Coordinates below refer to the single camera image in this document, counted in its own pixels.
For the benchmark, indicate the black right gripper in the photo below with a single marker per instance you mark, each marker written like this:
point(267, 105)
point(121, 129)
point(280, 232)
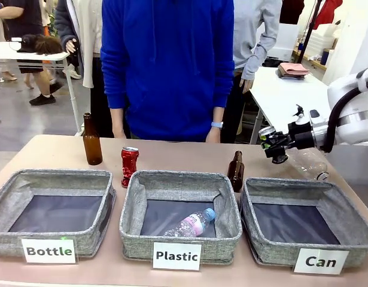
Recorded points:
point(303, 136)

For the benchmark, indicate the silver aluminium can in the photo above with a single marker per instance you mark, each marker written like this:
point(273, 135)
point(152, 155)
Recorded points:
point(267, 131)

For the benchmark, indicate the clear crushed plastic bottle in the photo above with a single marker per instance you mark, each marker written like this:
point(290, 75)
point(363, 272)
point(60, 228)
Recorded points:
point(309, 164)

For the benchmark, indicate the short brown glass bottle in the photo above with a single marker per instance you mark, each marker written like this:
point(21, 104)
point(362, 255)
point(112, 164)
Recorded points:
point(236, 173)

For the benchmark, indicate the red crushed can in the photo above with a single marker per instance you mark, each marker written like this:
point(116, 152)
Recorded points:
point(129, 163)

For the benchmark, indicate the tall brown glass bottle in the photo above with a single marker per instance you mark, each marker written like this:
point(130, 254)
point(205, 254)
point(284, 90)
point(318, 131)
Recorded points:
point(92, 146)

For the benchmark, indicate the person's right forearm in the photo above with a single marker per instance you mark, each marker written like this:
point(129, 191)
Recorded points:
point(115, 95)

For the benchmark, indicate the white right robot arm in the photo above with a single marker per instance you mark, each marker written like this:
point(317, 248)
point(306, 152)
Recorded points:
point(351, 101)

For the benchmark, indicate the person's left forearm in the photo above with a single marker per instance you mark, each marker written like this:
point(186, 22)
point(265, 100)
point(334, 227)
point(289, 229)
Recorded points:
point(222, 89)

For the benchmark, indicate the grey fabric basket Can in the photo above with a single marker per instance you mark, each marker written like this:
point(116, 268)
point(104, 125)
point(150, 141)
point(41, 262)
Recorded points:
point(345, 206)

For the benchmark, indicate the white Can label card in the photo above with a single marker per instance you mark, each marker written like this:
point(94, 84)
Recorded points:
point(320, 261)

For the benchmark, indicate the grey fabric basket Plastic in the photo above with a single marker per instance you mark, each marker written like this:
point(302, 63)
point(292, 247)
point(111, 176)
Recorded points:
point(136, 203)

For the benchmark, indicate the grey fabric basket Bottle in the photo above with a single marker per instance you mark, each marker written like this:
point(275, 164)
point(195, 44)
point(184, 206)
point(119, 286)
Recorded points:
point(10, 206)

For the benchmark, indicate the person's left hand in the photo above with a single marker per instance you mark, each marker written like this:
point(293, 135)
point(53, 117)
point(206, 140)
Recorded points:
point(213, 136)

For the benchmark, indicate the person's right hand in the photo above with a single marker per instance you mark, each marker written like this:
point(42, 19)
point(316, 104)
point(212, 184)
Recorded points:
point(119, 132)

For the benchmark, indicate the large white table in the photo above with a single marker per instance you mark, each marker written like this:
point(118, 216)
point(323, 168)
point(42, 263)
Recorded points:
point(285, 95)

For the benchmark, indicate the light blue wristwatch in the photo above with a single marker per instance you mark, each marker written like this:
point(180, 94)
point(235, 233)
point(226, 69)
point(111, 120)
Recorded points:
point(217, 125)

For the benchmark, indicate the brown folded cloth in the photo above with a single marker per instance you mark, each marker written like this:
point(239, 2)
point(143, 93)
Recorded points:
point(288, 77)

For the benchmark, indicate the pink folded cloth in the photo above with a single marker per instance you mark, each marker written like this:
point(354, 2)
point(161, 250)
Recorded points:
point(293, 68)

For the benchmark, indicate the dark blue cup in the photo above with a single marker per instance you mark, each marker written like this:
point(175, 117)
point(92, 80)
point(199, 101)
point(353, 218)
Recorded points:
point(324, 57)

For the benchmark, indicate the white cabinet box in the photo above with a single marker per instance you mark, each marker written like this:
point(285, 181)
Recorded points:
point(284, 42)

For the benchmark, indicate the white storage boxes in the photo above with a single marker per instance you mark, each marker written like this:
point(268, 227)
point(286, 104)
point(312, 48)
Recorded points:
point(322, 39)

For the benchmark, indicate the pink-labelled plastic water bottle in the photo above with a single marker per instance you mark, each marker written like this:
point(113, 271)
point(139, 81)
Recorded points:
point(191, 224)

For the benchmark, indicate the person in grey hoodie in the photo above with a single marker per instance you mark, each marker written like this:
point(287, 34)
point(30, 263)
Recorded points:
point(252, 30)

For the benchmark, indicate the black stand pole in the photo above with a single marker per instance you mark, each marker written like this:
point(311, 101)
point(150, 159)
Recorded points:
point(309, 30)

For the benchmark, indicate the person in blue hoodie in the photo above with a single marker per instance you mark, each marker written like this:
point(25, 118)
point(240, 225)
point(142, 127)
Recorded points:
point(168, 59)

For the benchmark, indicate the red hanging garment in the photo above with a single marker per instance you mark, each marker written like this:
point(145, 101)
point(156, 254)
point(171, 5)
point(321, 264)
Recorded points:
point(328, 12)

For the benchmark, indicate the white Plastic label card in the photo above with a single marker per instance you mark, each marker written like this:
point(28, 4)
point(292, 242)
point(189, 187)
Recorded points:
point(176, 256)

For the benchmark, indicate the person in white long vest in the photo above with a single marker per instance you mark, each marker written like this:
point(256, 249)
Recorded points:
point(88, 36)

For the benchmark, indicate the white Bottle label card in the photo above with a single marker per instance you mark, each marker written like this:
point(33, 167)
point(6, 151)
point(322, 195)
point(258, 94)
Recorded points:
point(49, 251)

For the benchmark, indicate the dark furry bag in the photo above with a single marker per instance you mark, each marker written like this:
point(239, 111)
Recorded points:
point(41, 44)

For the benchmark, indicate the white folding table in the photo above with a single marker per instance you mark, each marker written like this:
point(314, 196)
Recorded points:
point(28, 56)

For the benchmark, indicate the person in black shorts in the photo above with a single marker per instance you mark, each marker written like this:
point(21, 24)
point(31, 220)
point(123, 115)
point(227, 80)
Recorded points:
point(25, 18)

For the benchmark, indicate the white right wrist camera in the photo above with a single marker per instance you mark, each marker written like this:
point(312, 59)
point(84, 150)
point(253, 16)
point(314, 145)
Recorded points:
point(316, 118)

